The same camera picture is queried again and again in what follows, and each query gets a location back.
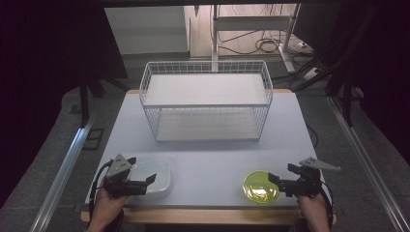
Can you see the white metal desk frame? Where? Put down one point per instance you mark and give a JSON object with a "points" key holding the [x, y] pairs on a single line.
{"points": [[251, 22]]}

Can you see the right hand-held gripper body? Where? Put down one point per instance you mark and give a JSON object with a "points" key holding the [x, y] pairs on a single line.
{"points": [[306, 185]]}

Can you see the white power strip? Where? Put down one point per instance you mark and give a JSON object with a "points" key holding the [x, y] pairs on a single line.
{"points": [[312, 74]]}

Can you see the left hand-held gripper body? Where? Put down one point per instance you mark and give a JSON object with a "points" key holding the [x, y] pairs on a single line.
{"points": [[117, 174]]}

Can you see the green translucent bowl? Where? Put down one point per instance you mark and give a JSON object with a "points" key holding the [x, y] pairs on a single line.
{"points": [[257, 188]]}

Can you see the black metal stand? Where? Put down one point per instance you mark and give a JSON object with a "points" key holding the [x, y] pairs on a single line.
{"points": [[84, 100], [347, 100]]}

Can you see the person's right hand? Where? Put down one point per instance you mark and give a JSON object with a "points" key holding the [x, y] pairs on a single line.
{"points": [[312, 206]]}

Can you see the black floor hatch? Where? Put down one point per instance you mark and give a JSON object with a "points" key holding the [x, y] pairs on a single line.
{"points": [[93, 138]]}

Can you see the person's left hand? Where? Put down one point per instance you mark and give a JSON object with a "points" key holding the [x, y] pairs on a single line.
{"points": [[108, 203]]}

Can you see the white square bowl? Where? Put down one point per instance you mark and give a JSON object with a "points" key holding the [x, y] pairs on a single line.
{"points": [[154, 175]]}

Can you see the aluminium rail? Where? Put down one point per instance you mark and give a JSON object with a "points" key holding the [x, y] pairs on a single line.
{"points": [[367, 161], [61, 175]]}

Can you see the white cabinet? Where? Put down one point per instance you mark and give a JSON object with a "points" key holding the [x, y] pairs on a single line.
{"points": [[148, 29]]}

